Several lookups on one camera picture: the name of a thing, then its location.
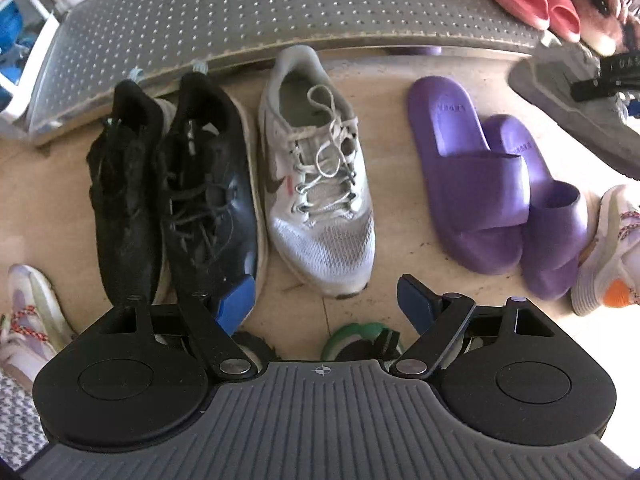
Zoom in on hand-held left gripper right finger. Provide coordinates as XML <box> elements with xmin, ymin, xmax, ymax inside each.
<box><xmin>389</xmin><ymin>275</ymin><xmax>556</xmax><ymax>380</ymax></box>

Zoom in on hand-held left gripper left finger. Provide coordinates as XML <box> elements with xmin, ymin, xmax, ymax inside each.
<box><xmin>97</xmin><ymin>275</ymin><xmax>257</xmax><ymax>380</ymax></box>

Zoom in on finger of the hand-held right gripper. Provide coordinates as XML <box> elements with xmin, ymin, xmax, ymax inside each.
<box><xmin>571</xmin><ymin>76</ymin><xmax>633</xmax><ymax>103</ymax></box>

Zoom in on white grey sneaker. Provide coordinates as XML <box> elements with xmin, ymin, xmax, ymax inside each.
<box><xmin>257</xmin><ymin>45</ymin><xmax>377</xmax><ymax>299</ymax></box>

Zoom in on purple slipper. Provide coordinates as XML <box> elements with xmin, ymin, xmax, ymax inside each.
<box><xmin>406</xmin><ymin>76</ymin><xmax>532</xmax><ymax>276</ymax></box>
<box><xmin>482</xmin><ymin>114</ymin><xmax>590</xmax><ymax>302</ymax></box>

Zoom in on metal shoe rack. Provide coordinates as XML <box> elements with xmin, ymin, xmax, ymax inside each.
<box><xmin>25</xmin><ymin>0</ymin><xmax>601</xmax><ymax>148</ymax></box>

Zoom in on fluffy pink slipper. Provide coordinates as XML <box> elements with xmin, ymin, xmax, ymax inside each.
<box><xmin>620</xmin><ymin>19</ymin><xmax>640</xmax><ymax>53</ymax></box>
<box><xmin>570</xmin><ymin>0</ymin><xmax>632</xmax><ymax>57</ymax></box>

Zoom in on person's right shoe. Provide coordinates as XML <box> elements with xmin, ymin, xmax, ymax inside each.
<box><xmin>571</xmin><ymin>184</ymin><xmax>640</xmax><ymax>317</ymax></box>

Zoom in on person's shoe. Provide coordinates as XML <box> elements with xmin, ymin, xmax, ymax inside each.
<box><xmin>571</xmin><ymin>184</ymin><xmax>640</xmax><ymax>317</ymax></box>
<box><xmin>0</xmin><ymin>264</ymin><xmax>77</xmax><ymax>396</ymax></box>

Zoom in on person's left shoe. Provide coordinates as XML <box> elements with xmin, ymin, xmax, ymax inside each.
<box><xmin>0</xmin><ymin>264</ymin><xmax>77</xmax><ymax>396</ymax></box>

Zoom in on person's left leg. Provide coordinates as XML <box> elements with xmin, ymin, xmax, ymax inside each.
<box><xmin>0</xmin><ymin>375</ymin><xmax>51</xmax><ymax>472</ymax></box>

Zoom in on white storage cart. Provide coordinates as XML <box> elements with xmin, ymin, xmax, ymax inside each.
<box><xmin>0</xmin><ymin>0</ymin><xmax>67</xmax><ymax>136</ymax></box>

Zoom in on blue white roller skate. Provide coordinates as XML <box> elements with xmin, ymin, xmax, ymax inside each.
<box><xmin>0</xmin><ymin>0</ymin><xmax>28</xmax><ymax>106</ymax></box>

